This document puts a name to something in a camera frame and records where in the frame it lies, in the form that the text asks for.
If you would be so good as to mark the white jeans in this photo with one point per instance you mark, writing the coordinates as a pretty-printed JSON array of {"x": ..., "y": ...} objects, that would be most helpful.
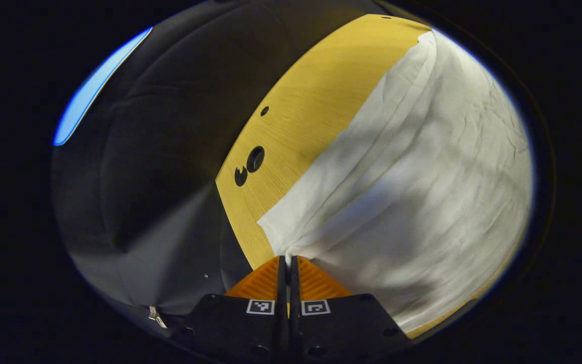
[{"x": 412, "y": 192}]

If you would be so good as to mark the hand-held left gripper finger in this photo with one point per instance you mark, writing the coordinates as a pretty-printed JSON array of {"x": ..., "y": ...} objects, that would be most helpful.
[
  {"x": 282, "y": 303},
  {"x": 294, "y": 303}
]

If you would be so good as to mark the silver metal backdrop clip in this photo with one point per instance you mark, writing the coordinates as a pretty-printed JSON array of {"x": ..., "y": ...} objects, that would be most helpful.
[{"x": 157, "y": 316}]

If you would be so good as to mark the black backdrop cloth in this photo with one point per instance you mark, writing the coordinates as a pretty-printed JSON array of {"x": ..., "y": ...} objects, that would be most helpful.
[{"x": 144, "y": 177}]

